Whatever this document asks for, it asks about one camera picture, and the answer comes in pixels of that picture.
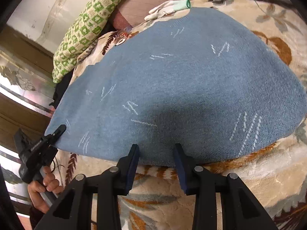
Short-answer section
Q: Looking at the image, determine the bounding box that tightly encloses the green checkered pillow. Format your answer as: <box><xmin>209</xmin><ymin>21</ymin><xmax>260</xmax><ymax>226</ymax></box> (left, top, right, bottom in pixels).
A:
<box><xmin>52</xmin><ymin>0</ymin><xmax>122</xmax><ymax>84</ymax></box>

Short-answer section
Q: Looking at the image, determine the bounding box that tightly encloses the white work glove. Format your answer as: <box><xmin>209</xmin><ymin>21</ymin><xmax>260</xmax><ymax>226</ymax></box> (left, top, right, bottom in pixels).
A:
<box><xmin>144</xmin><ymin>0</ymin><xmax>191</xmax><ymax>21</ymax></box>

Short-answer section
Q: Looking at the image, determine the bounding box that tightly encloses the blue knit sweater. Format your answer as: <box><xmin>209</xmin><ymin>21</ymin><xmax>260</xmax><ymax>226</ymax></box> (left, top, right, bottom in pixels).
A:
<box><xmin>46</xmin><ymin>8</ymin><xmax>306</xmax><ymax>166</ymax></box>

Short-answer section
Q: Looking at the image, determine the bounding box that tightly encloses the beige leaf pattern blanket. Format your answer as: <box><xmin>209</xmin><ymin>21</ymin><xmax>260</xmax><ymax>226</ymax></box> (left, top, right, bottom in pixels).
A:
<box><xmin>51</xmin><ymin>0</ymin><xmax>307</xmax><ymax>230</ymax></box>

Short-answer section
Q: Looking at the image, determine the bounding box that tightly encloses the person left hand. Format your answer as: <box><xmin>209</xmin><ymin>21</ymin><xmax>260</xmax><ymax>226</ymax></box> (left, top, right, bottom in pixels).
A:
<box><xmin>28</xmin><ymin>166</ymin><xmax>64</xmax><ymax>213</ymax></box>

